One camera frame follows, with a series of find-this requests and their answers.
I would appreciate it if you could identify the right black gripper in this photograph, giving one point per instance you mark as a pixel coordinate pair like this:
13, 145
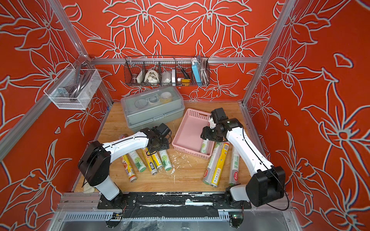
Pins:
205, 132

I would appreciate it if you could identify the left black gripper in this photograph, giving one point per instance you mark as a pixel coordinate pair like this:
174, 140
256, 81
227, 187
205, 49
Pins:
166, 142

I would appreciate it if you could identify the pink plastic basket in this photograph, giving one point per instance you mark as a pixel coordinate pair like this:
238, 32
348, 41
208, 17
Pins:
187, 138

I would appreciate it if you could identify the long yellow wrap roll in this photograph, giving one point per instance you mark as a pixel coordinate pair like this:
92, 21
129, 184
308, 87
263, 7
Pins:
221, 156

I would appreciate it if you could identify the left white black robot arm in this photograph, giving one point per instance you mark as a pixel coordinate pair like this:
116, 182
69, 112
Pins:
96, 160

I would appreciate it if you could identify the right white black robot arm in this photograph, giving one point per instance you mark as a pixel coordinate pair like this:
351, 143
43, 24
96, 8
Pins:
267, 183

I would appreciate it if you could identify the green capped wrap roll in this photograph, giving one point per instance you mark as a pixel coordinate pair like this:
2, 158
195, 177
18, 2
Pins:
141, 167

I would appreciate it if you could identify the short red yellow wrap roll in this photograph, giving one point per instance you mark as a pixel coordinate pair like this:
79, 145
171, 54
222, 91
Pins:
128, 168

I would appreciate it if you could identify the long white green wrap roll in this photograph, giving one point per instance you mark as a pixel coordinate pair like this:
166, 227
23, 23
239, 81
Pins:
208, 175

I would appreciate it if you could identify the grey lidded storage box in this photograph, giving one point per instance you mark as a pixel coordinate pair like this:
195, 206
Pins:
152, 108

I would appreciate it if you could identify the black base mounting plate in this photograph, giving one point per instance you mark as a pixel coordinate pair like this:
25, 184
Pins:
216, 200

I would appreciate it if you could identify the white cloth glove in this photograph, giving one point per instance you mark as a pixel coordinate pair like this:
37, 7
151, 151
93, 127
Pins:
88, 188

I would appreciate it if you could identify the black handled screwdriver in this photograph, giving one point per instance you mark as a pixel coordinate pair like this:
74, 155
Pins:
186, 75

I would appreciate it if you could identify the blue box in wire basket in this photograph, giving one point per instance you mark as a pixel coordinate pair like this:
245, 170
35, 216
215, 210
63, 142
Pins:
196, 71

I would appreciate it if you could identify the black wire wall basket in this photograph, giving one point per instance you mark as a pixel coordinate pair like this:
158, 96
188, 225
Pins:
163, 71

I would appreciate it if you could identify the clear wall bin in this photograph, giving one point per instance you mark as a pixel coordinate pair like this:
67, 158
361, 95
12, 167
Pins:
74, 88

